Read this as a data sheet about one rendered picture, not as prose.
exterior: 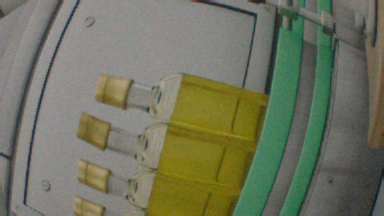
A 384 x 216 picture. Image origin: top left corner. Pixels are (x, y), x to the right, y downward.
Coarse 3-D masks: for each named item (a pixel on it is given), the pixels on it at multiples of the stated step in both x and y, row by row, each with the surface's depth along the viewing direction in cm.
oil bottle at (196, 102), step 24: (168, 96) 128; (192, 96) 128; (216, 96) 128; (240, 96) 128; (264, 96) 128; (168, 120) 128; (192, 120) 127; (216, 120) 127; (240, 120) 127; (264, 120) 127
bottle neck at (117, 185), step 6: (114, 174) 126; (108, 180) 125; (114, 180) 125; (120, 180) 125; (126, 180) 125; (108, 186) 125; (114, 186) 125; (120, 186) 125; (126, 186) 124; (108, 192) 126; (114, 192) 125; (120, 192) 125
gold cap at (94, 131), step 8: (80, 120) 127; (88, 120) 127; (96, 120) 128; (80, 128) 127; (88, 128) 127; (96, 128) 127; (104, 128) 127; (80, 136) 127; (88, 136) 127; (96, 136) 127; (104, 136) 127; (96, 144) 127; (104, 144) 127
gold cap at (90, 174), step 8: (80, 160) 126; (80, 168) 125; (88, 168) 125; (96, 168) 125; (104, 168) 126; (80, 176) 125; (88, 176) 125; (96, 176) 125; (104, 176) 125; (88, 184) 125; (96, 184) 125; (104, 184) 124; (104, 192) 125
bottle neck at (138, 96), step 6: (132, 84) 130; (138, 84) 130; (144, 84) 131; (132, 90) 130; (138, 90) 130; (144, 90) 130; (150, 90) 130; (132, 96) 130; (138, 96) 130; (144, 96) 130; (126, 102) 130; (132, 102) 130; (138, 102) 130; (144, 102) 130; (132, 108) 131; (138, 108) 130; (144, 108) 130
